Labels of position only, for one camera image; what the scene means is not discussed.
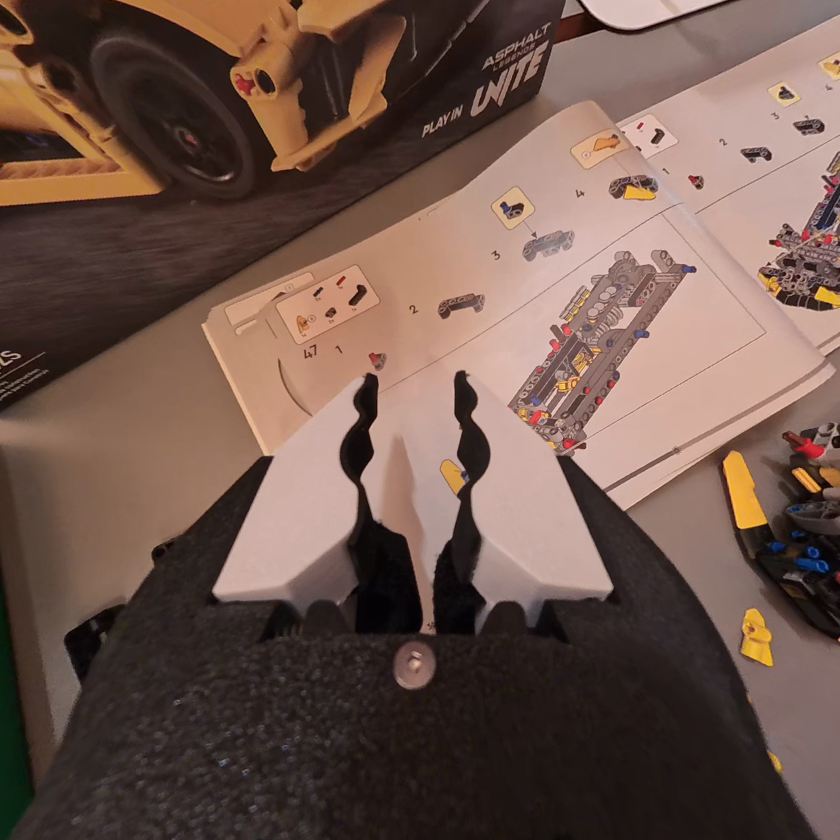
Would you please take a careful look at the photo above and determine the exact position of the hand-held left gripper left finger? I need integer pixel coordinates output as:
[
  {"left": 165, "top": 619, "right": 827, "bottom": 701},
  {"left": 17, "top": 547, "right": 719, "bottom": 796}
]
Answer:
[{"left": 212, "top": 374, "right": 380, "bottom": 605}]

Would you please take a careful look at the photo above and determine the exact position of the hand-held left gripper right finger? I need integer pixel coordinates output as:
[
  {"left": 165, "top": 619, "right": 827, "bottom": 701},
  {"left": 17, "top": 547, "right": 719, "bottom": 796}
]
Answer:
[{"left": 453, "top": 371, "right": 614, "bottom": 605}]

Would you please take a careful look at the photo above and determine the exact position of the grey black lego chassis assembly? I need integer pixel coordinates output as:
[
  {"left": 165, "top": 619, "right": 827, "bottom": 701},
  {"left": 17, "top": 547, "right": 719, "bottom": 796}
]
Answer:
[{"left": 755, "top": 423, "right": 840, "bottom": 641}]

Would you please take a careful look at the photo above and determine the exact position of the white instruction booklet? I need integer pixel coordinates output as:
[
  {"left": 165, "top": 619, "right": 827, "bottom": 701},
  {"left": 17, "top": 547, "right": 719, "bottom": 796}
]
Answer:
[{"left": 202, "top": 13, "right": 840, "bottom": 513}]

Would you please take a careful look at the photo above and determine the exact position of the lego set box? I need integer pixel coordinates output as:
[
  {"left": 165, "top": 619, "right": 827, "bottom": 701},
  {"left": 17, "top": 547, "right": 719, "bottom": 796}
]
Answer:
[{"left": 0, "top": 0, "right": 567, "bottom": 411}]

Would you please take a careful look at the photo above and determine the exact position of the green plastic bin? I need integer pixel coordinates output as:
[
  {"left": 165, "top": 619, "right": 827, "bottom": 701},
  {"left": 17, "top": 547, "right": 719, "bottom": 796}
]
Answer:
[{"left": 0, "top": 571, "right": 35, "bottom": 831}]

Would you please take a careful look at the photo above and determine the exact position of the white tablet stand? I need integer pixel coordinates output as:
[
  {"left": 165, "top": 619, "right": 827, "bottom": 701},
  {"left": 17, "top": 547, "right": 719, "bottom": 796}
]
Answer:
[{"left": 577, "top": 0, "right": 729, "bottom": 32}]

